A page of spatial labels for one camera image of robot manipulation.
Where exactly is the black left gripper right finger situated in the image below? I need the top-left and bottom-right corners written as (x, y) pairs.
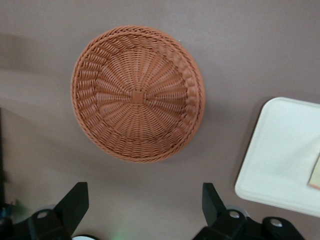
top-left (193, 182), bottom-right (247, 240)

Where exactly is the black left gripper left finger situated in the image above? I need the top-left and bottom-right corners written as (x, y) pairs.
top-left (28, 181), bottom-right (90, 240)

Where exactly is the small sandwich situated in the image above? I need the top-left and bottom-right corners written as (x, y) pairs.
top-left (306, 152), bottom-right (320, 190)

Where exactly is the cream rectangular tray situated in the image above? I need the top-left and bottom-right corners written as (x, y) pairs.
top-left (234, 96), bottom-right (320, 218)

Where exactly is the brown wicker basket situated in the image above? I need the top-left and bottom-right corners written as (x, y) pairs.
top-left (70, 24), bottom-right (206, 165)

